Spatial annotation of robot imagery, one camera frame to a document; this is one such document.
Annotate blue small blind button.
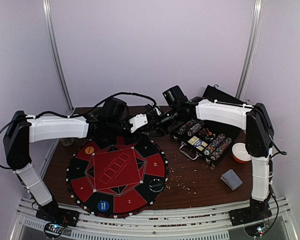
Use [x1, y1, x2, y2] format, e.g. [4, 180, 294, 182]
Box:
[97, 200, 110, 212]

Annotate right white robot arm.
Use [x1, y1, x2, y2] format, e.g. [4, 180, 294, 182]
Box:
[159, 85, 275, 221]

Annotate black poker chip case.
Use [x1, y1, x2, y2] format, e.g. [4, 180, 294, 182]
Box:
[169, 84, 248, 166]

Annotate front right chip row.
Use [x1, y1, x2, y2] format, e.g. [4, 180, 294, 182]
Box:
[210, 137, 232, 161]

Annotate back right chip row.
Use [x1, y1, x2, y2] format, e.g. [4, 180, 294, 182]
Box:
[203, 133, 226, 156]

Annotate round red black poker mat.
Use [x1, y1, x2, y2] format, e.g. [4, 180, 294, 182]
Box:
[65, 136, 169, 219]

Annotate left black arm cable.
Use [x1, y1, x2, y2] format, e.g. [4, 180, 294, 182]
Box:
[0, 91, 158, 171]

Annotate back left chip row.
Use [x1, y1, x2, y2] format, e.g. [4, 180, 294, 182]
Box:
[177, 119, 198, 134]

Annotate boxed card decks in case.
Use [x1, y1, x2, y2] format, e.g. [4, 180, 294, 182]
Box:
[187, 136, 208, 151]

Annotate chip row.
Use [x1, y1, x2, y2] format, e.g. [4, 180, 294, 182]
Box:
[186, 121, 205, 137]
[210, 137, 232, 161]
[203, 133, 226, 156]
[177, 119, 198, 134]

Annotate front left chip row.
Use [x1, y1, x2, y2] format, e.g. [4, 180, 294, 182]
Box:
[186, 121, 205, 137]

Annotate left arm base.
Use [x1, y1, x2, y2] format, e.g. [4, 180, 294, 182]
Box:
[35, 205, 80, 227]

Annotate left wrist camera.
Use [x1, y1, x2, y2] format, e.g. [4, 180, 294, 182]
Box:
[128, 113, 148, 133]

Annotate orange white bowl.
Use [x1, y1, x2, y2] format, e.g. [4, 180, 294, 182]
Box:
[232, 142, 251, 164]

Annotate red black triangle card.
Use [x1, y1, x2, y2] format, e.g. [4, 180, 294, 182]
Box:
[199, 128, 214, 138]

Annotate right aluminium frame post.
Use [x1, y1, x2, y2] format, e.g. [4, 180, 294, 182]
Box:
[235, 0, 264, 100]

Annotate aluminium frame post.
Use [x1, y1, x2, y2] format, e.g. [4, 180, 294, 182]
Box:
[235, 0, 264, 100]
[42, 0, 74, 112]

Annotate front aluminium rail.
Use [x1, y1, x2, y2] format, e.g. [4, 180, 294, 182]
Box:
[8, 197, 300, 240]

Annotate white floral mug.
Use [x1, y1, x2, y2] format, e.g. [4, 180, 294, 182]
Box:
[60, 138, 74, 147]

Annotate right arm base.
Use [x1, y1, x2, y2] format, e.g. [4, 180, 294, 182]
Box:
[229, 206, 272, 226]

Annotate orange big blind button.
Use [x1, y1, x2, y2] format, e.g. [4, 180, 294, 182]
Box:
[84, 146, 95, 155]

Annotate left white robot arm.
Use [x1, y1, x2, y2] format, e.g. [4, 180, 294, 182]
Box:
[2, 103, 110, 222]

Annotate left aluminium frame post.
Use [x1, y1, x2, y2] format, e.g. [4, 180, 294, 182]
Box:
[42, 0, 74, 112]

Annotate clear dealer button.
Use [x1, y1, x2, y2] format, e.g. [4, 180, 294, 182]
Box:
[148, 178, 165, 193]

